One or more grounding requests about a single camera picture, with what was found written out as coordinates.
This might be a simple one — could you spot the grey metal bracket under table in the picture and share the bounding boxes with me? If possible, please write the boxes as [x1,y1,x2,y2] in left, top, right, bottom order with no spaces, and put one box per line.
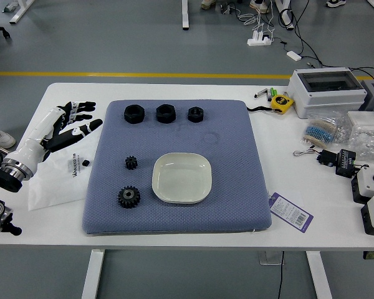
[257,250,284,266]

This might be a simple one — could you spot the black module with green lights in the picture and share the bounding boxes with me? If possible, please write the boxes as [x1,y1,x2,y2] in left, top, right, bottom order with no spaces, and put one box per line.
[335,148,358,179]

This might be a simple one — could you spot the white sneaker beside table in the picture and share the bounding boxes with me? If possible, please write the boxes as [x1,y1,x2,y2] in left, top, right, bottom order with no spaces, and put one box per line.
[0,129,17,149]

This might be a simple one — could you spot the black module with wires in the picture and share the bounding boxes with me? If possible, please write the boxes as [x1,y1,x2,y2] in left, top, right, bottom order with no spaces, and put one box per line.
[293,148,339,168]

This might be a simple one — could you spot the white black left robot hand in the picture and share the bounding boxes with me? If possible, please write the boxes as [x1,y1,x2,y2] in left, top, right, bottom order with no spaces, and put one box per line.
[6,101,103,174]

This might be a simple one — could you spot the large black gear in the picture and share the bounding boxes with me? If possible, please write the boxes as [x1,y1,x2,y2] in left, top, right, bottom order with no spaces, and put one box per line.
[117,185,140,209]

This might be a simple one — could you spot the white power strip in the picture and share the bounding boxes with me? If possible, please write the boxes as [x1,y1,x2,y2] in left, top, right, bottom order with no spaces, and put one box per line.
[247,29,274,47]

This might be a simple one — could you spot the white flat box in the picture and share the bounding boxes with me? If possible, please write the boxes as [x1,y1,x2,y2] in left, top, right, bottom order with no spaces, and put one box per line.
[347,110,374,131]

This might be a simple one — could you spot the blue push-button box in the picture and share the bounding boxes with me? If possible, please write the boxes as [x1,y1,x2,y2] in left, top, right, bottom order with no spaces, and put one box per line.
[351,166,374,205]

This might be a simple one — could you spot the purple label tag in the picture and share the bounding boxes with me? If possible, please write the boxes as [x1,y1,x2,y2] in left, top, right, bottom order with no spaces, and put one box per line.
[267,192,314,234]

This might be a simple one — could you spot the small black gear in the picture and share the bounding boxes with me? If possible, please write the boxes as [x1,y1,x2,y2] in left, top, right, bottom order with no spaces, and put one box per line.
[124,155,139,171]

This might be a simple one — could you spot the grey enclosure with clear lid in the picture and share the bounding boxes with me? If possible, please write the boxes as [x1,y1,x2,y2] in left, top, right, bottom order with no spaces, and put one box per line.
[287,67,368,120]

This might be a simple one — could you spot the white printed plastic bag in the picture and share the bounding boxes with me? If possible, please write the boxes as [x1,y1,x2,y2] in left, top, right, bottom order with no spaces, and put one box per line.
[27,133,101,212]

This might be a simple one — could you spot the small black hex nut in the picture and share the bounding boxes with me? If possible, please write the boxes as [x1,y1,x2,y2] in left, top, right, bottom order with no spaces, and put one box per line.
[187,106,206,123]

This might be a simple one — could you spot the black hanging cable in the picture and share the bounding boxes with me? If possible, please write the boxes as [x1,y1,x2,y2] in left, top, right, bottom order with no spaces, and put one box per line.
[276,250,285,299]

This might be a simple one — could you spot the black tape measure strap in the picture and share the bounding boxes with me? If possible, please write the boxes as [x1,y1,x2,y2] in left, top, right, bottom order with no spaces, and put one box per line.
[245,105,274,113]

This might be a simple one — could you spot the white background shoe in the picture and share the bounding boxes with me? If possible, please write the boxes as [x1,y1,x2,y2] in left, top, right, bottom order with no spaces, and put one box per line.
[249,0,271,14]

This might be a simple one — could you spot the clear bag of small parts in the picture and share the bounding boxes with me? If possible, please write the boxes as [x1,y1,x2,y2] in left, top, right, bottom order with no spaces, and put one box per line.
[348,127,374,163]

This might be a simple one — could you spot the blue-grey cushion mat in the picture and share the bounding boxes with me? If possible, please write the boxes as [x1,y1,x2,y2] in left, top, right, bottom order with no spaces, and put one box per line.
[82,99,274,236]

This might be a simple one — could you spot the white floor cables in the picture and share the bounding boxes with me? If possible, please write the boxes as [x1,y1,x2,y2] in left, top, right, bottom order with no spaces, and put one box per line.
[236,8,277,36]

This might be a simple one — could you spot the yellow tape measure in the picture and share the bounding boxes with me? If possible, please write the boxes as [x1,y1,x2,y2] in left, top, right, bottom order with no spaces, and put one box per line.
[270,95,295,115]

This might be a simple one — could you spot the bag of blue resistors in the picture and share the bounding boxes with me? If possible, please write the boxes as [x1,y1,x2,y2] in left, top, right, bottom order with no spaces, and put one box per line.
[302,113,352,148]

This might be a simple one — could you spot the large black hex nut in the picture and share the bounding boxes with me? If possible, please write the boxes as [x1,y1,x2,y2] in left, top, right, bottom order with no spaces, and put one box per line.
[123,105,146,125]
[155,104,177,125]

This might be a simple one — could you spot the white table leg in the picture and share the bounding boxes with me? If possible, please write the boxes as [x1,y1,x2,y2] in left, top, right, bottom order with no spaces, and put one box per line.
[80,249,105,299]
[305,250,333,299]

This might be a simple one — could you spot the white square dish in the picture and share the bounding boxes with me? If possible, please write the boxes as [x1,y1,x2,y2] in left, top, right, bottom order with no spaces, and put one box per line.
[151,152,213,205]

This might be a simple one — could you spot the black floor cables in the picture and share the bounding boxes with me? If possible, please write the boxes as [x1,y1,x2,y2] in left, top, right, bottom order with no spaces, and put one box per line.
[274,7,374,82]

